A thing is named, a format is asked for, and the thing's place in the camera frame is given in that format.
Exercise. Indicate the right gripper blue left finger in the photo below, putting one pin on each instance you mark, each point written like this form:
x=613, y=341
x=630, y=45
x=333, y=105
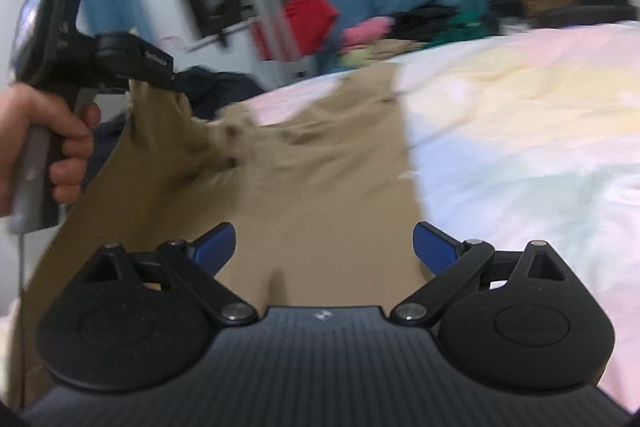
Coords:
x=195, y=265

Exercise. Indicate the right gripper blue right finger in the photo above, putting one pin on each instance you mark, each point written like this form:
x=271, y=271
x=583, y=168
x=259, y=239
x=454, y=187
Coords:
x=456, y=267

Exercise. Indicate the tan t-shirt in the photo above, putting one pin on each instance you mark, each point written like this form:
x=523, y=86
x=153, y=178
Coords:
x=323, y=204

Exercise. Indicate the black clothes pile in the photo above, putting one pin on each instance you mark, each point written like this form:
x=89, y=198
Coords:
x=422, y=23

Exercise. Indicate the person's left hand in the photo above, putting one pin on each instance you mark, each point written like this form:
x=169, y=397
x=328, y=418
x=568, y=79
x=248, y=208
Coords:
x=23, y=107

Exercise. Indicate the pastel bed sheet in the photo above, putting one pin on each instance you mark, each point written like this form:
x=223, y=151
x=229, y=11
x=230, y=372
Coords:
x=533, y=136

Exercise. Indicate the dark navy jacket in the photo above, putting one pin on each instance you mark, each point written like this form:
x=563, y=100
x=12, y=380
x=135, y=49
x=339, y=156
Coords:
x=207, y=91

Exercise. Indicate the silver garment steamer stand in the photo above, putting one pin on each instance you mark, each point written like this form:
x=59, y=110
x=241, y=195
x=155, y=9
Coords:
x=265, y=6

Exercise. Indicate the beige garment in pile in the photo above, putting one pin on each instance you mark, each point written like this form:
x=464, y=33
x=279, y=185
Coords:
x=384, y=49

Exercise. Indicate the yellow-green garment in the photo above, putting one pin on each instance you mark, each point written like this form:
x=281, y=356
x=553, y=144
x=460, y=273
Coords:
x=357, y=57

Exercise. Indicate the green garment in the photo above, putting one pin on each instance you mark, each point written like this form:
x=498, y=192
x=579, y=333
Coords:
x=465, y=26

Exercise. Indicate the pink folded garment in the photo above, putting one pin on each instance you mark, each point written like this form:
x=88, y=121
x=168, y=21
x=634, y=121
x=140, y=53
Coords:
x=369, y=30

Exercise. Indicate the red shirt on stand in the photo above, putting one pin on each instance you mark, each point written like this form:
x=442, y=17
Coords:
x=308, y=22

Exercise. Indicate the black armchair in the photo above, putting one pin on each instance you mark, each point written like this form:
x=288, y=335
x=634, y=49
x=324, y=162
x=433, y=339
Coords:
x=576, y=13

